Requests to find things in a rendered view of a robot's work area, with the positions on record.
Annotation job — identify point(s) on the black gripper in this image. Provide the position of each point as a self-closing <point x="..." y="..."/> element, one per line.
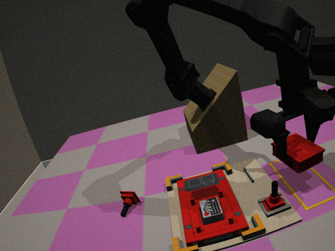
<point x="273" y="125"/>

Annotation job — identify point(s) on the dark red hood shell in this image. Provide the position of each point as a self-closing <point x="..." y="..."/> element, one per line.
<point x="302" y="154"/>

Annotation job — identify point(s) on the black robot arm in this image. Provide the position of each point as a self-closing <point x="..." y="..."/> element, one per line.
<point x="270" y="24"/>

